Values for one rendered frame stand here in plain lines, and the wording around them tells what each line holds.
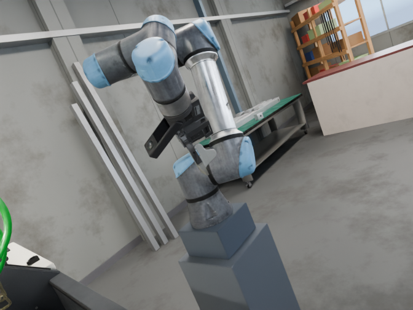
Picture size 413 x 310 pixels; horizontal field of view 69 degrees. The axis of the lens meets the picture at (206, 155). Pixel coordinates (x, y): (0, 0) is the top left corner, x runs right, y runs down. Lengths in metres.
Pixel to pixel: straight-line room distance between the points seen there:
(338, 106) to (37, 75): 3.91
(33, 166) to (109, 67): 2.60
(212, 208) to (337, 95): 4.06
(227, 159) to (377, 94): 3.99
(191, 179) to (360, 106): 4.08
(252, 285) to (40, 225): 2.51
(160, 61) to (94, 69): 0.20
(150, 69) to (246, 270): 0.67
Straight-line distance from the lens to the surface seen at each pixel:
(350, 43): 6.40
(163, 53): 0.57
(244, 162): 0.90
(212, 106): 0.95
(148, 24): 0.70
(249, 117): 4.47
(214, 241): 0.96
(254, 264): 1.03
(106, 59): 0.71
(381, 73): 4.71
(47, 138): 3.34
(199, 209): 0.97
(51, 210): 3.27
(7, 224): 0.73
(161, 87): 0.60
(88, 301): 0.82
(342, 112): 4.91
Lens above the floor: 1.29
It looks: 11 degrees down
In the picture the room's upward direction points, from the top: 22 degrees counter-clockwise
